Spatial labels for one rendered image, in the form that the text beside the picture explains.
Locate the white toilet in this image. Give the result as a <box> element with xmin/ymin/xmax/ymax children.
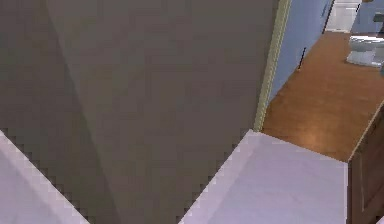
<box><xmin>345</xmin><ymin>34</ymin><xmax>384</xmax><ymax>68</ymax></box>

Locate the black door handle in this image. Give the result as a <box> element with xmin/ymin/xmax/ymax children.
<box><xmin>298</xmin><ymin>47</ymin><xmax>308</xmax><ymax>70</ymax></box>

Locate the white bathtub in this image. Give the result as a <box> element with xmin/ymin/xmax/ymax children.
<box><xmin>324</xmin><ymin>0</ymin><xmax>363</xmax><ymax>34</ymax></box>

